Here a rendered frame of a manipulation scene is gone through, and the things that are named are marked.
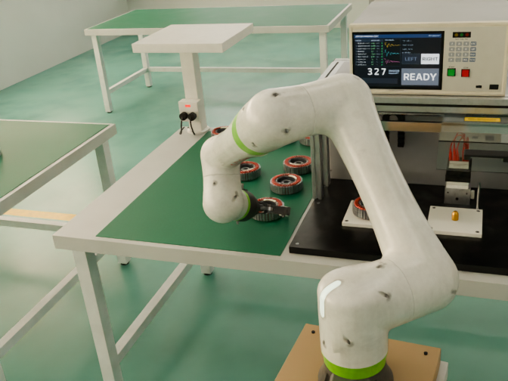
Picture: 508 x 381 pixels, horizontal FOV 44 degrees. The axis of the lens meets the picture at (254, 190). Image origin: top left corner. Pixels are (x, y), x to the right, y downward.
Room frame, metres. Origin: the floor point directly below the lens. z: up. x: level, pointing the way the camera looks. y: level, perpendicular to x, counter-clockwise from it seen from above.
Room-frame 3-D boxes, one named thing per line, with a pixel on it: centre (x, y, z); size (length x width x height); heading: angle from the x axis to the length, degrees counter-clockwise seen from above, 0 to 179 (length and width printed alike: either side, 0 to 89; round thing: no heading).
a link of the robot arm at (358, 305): (0.97, -0.18, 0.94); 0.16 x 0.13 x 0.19; 112
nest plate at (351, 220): (1.68, -0.35, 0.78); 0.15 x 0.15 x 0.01; 69
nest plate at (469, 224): (1.59, -0.57, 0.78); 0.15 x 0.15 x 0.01; 69
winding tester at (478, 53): (1.93, -0.59, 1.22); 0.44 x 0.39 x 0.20; 69
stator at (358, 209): (1.68, -0.35, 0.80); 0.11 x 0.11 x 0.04
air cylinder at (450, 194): (1.73, -0.63, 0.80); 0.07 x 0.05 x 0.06; 69
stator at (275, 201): (1.79, -0.04, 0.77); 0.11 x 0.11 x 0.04
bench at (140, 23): (5.46, 0.16, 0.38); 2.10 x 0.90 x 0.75; 69
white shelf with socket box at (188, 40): (2.50, 0.18, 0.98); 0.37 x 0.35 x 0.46; 69
